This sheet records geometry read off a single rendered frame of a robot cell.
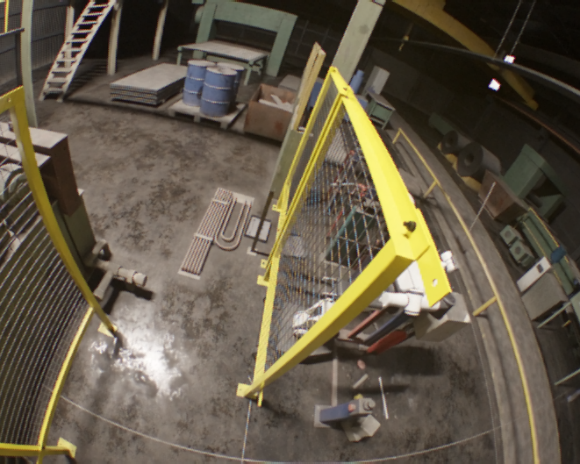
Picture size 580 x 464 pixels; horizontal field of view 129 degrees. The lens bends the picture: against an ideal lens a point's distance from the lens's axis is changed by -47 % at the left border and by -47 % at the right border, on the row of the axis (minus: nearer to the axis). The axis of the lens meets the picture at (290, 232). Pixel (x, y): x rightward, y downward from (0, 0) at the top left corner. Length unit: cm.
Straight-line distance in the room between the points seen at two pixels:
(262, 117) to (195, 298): 336
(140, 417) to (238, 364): 90
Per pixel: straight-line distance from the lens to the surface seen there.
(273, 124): 472
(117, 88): 615
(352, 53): 289
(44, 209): 128
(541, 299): 645
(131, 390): 215
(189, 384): 210
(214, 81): 487
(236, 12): 1130
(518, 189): 1110
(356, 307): 63
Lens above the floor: 207
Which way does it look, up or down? 42 degrees down
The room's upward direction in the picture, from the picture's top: 25 degrees clockwise
